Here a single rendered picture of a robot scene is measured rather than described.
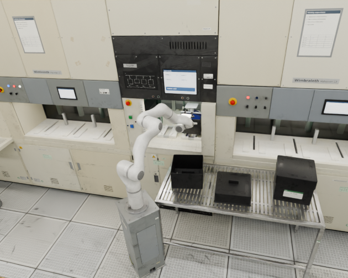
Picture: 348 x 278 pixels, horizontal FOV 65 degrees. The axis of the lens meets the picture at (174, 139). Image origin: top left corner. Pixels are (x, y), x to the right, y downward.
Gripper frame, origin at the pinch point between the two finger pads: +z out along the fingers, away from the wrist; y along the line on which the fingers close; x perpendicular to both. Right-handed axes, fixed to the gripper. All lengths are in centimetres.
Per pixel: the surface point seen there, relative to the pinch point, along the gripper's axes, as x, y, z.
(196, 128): -17.8, 7.6, 3.3
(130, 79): 38, -47, -19
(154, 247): -86, -9, -93
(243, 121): -20, 51, 31
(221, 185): -34, 43, -57
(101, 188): -100, -105, -23
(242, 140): -33, 52, 14
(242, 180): -34, 59, -48
